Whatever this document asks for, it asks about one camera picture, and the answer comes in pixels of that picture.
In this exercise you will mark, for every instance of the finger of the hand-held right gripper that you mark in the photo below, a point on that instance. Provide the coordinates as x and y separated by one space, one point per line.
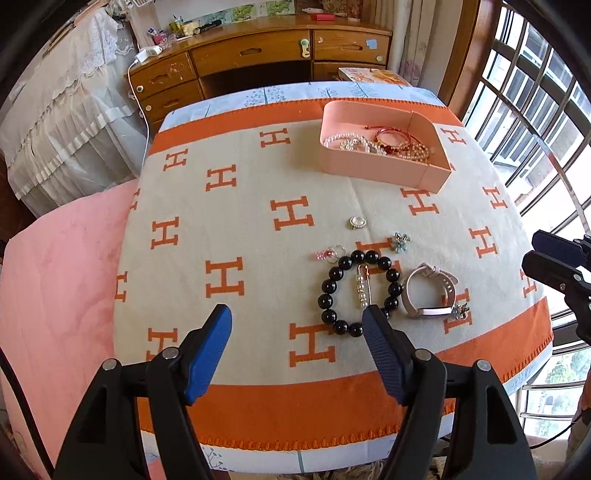
558 244
551 272

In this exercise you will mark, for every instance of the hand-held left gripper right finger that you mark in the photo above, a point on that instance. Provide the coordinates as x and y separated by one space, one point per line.
383 357

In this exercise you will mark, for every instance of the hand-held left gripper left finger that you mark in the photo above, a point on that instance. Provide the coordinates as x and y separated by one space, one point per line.
207 357

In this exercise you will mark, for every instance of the pink cardboard box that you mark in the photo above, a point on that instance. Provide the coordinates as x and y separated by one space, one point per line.
369 168

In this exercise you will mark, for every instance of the pink wristwatch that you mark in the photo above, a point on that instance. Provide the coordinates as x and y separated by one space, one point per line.
422 313

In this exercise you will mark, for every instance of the pearl bar pin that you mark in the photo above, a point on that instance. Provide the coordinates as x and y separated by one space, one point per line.
362 288

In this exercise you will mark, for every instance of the small silver charm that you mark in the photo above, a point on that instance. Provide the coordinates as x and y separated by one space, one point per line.
460 311

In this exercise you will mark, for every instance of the silver flower brooch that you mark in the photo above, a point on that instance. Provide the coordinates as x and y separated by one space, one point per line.
400 242

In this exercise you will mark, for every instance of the orange and beige printed blanket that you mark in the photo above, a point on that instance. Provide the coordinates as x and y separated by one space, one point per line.
258 240

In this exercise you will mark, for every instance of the window grille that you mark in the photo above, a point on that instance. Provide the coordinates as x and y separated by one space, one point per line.
521 87

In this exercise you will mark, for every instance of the pink fleece blanket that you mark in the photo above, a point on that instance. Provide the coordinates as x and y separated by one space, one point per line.
60 277

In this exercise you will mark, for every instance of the floral curtain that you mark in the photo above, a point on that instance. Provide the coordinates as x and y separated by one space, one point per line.
427 41

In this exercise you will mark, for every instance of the orange book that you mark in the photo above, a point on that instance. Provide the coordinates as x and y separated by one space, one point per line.
369 76

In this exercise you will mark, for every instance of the white lace cover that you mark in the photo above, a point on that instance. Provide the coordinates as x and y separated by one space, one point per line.
60 115

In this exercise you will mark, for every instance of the wooden desk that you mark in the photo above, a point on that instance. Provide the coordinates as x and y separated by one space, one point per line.
249 51

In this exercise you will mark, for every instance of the white charger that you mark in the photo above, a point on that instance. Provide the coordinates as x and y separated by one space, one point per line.
147 53

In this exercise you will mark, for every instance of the red box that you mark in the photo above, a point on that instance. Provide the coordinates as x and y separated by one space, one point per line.
322 17

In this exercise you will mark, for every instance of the black flashlight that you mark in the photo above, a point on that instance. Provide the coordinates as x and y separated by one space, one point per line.
207 26

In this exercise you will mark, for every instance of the wooden window frame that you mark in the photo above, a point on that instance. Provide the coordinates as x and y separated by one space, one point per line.
466 55

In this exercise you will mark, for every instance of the wall picture strip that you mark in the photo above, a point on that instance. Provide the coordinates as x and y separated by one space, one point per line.
240 11

